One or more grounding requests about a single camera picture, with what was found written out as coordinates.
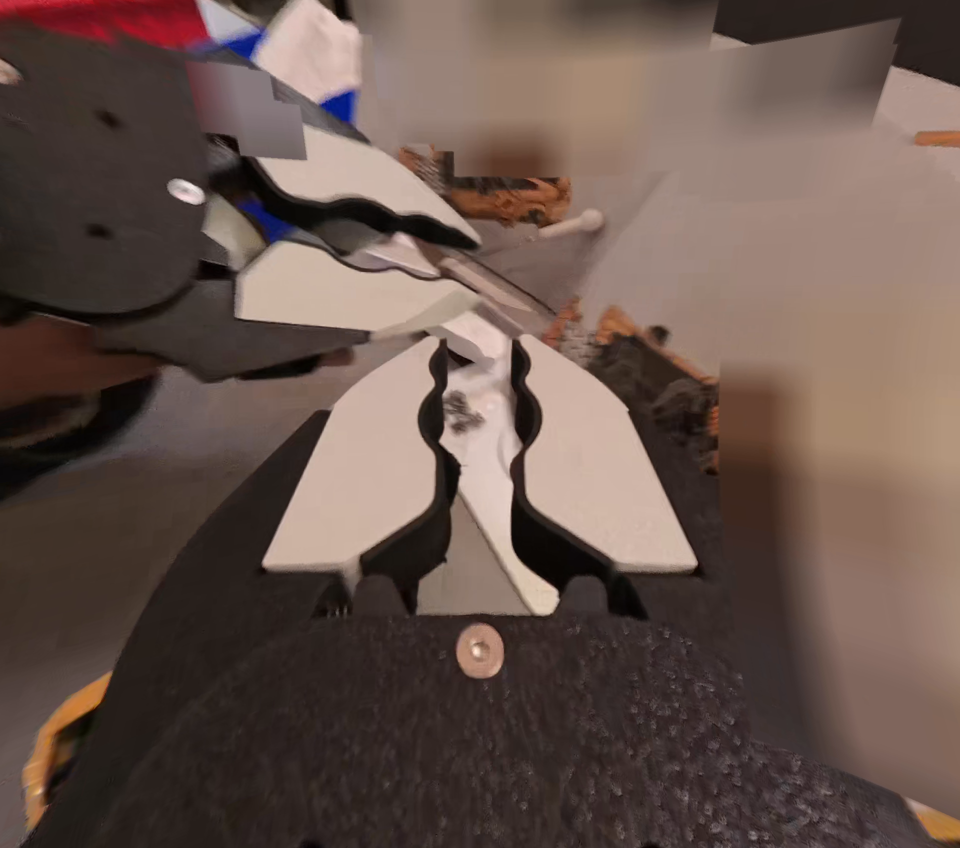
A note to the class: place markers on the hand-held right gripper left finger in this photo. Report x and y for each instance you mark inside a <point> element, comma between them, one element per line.
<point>352,480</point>

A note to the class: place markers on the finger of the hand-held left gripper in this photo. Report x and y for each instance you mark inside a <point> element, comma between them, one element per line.
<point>337,293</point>
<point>360,173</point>

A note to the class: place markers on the small torn parts bag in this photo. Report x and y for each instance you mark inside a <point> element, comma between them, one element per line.
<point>487,458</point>

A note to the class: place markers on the crumpled white paper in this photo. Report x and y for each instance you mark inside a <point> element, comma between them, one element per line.
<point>315,49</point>

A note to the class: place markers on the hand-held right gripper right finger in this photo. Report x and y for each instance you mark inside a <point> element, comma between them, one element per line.
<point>600,480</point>

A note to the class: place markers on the white booklet stand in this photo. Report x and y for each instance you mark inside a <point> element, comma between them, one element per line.
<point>577,225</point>

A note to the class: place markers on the person's left hand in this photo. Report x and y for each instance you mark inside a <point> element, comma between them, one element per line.
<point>52,360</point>

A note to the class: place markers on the orange lego car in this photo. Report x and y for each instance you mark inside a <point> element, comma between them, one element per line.
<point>645,375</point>

